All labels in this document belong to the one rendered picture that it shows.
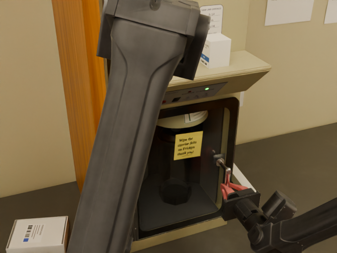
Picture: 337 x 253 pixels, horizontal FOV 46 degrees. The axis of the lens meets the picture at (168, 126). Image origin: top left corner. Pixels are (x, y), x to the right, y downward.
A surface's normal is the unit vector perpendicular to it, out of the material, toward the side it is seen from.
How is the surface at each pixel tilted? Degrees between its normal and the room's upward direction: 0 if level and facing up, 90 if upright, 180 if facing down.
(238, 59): 0
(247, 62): 0
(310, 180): 0
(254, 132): 90
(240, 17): 90
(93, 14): 90
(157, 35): 61
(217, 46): 90
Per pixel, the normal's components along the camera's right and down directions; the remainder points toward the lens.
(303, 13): 0.37, 0.46
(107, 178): 0.05, 0.00
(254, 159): 0.00, -0.87
